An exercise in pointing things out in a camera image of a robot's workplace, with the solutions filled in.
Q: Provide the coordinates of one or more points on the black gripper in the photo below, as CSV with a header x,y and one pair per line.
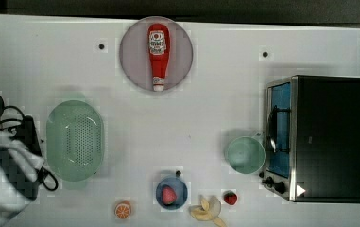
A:
x,y
26,133

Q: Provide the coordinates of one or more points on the green oval plastic strainer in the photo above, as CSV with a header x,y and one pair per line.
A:
x,y
74,140

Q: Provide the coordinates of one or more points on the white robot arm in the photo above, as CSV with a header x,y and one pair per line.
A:
x,y
19,177

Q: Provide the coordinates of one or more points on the orange slice toy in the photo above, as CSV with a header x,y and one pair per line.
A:
x,y
122,209

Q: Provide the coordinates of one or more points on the grey round plate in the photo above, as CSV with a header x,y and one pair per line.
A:
x,y
134,59

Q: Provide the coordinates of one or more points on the pink strawberry in bowl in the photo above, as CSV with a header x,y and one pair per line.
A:
x,y
169,195

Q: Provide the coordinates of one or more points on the blue bowl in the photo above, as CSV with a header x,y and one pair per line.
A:
x,y
179,190

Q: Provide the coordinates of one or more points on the red ketchup bottle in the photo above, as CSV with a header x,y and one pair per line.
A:
x,y
158,43

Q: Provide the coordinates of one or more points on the peeled banana toy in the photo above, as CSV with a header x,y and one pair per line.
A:
x,y
208,210

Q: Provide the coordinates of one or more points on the red strawberry toy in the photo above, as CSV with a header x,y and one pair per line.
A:
x,y
230,198

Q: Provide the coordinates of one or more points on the light green cup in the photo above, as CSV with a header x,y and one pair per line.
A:
x,y
246,154

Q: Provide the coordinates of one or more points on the black toaster oven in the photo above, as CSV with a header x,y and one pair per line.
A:
x,y
312,139

